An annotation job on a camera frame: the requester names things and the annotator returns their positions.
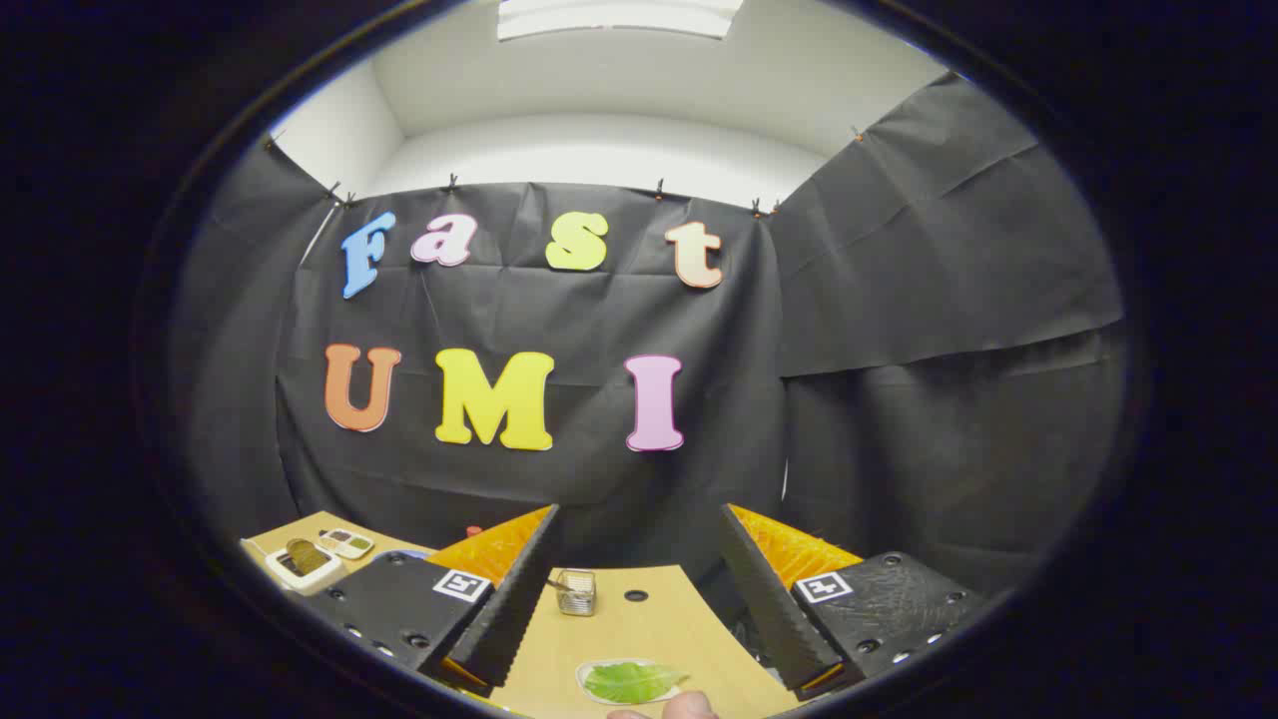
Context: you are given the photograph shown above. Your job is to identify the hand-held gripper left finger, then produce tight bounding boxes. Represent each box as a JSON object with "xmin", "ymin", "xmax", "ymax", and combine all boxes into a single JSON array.
[{"xmin": 298, "ymin": 504, "xmax": 562, "ymax": 698}]

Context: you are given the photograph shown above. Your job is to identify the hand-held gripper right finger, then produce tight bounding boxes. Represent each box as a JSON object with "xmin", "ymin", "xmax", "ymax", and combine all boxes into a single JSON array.
[{"xmin": 717, "ymin": 504, "xmax": 991, "ymax": 700}]

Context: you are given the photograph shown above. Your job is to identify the green lettuce leaf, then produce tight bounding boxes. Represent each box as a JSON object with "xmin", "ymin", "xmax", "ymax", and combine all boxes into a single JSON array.
[{"xmin": 583, "ymin": 662, "xmax": 688, "ymax": 703}]

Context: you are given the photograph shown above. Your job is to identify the white toaster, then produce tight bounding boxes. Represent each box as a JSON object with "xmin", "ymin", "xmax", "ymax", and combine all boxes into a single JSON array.
[{"xmin": 265, "ymin": 539, "xmax": 347, "ymax": 597}]

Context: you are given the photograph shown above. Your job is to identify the ceiling light panel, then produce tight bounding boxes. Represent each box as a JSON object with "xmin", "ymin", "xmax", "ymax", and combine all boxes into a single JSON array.
[{"xmin": 497, "ymin": 0, "xmax": 745, "ymax": 41}]

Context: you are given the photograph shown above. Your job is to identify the metal wire basket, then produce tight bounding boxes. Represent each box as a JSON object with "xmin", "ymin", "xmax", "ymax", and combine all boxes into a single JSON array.
[{"xmin": 555, "ymin": 569, "xmax": 598, "ymax": 617}]

